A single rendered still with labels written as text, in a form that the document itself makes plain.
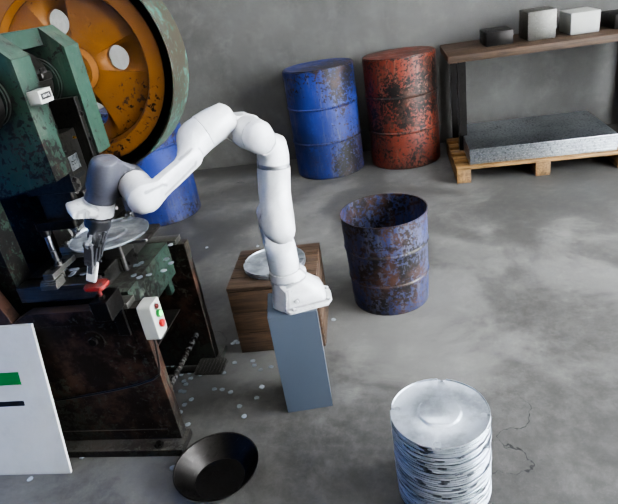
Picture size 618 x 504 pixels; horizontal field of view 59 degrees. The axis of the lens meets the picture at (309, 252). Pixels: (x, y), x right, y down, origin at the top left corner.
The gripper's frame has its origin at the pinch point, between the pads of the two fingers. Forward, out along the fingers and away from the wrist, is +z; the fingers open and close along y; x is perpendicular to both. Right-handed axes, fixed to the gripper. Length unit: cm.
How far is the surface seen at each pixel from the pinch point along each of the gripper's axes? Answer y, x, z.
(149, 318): 5.2, -18.6, 15.5
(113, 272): 23.6, 1.9, 15.3
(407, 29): 362, -96, -65
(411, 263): 88, -112, 8
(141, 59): 70, 18, -49
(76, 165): 34.2, 23.4, -16.4
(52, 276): 9.8, 17.3, 14.1
